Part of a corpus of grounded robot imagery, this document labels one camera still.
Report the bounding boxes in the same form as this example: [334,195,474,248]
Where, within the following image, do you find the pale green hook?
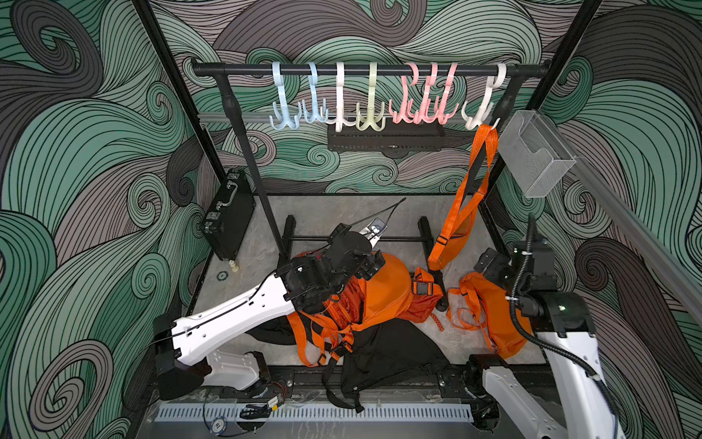
[356,62,386,132]

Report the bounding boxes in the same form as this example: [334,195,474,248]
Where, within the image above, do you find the light blue hook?
[270,61,300,131]
[301,62,329,124]

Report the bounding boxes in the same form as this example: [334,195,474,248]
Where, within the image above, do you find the red orange black backpack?
[248,277,365,368]

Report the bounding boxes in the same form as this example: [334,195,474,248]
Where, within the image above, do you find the black clothes rack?
[193,61,550,260]

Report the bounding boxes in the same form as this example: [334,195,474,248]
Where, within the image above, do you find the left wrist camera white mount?
[360,218,388,248]

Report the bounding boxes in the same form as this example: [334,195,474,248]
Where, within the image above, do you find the light blue hook inner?
[301,62,329,124]

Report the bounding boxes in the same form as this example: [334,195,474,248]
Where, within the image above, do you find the dark red pouch bag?
[398,267,444,332]

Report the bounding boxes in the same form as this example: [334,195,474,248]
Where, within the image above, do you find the clear mesh wall bin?
[499,110,576,199]

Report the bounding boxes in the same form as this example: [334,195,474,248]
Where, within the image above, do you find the light blue hook outer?
[270,61,300,131]

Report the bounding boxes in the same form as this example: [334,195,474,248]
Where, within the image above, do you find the white hook left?
[328,61,355,133]

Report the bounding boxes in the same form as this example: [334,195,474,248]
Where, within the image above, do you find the black bag orange straps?
[320,317,451,413]

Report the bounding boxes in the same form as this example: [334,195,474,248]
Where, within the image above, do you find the white hook right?
[461,63,507,131]

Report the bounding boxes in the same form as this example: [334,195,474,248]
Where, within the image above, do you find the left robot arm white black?
[153,218,387,401]

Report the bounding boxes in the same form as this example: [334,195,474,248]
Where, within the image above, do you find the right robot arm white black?
[470,221,624,438]

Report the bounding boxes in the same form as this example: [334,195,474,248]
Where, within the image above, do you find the orange fanny pack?
[428,124,499,271]

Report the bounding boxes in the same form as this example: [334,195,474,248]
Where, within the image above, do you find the black corrugated cable hose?
[508,213,621,439]

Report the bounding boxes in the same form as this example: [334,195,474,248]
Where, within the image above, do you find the pink hook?
[413,62,439,124]
[435,63,458,125]
[389,62,419,124]

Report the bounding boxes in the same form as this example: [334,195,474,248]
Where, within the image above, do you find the black box on wall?
[199,169,256,261]

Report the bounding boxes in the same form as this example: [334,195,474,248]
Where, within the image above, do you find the white slotted cable duct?
[155,402,473,424]

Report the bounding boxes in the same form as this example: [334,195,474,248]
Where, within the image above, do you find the white hook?
[461,63,507,131]
[328,61,355,133]

